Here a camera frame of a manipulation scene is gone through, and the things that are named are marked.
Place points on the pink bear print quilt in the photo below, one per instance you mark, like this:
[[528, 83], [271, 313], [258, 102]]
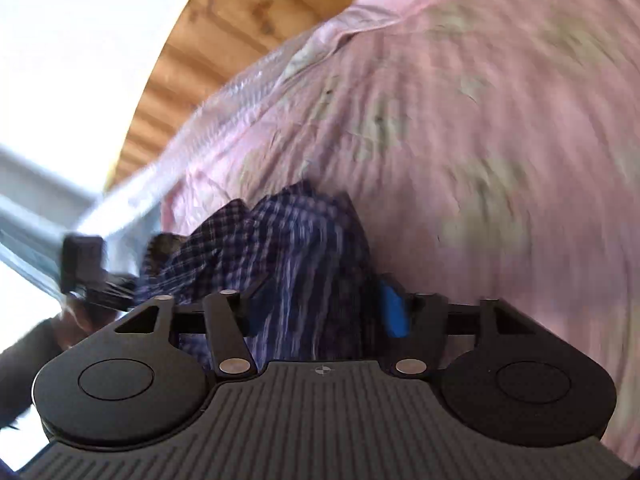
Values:
[[475, 160]]

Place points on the person's left forearm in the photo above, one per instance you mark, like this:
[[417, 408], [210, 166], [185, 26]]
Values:
[[25, 370]]

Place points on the pale grey frame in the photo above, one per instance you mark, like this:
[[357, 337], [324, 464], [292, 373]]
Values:
[[30, 240]]

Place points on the wooden headboard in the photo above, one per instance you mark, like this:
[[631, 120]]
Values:
[[225, 25]]

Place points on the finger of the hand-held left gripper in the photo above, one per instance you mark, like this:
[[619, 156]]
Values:
[[110, 292]]

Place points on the person's left hand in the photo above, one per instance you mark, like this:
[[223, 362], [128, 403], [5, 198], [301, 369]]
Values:
[[80, 325]]

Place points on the blue checked shirt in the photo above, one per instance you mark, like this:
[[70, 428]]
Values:
[[300, 260]]

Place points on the clear bubble wrap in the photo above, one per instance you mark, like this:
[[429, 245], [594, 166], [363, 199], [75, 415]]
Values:
[[200, 140]]

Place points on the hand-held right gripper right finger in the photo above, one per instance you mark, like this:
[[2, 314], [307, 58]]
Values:
[[395, 310]]

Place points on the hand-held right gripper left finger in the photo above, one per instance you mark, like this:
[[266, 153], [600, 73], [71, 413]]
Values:
[[257, 312]]

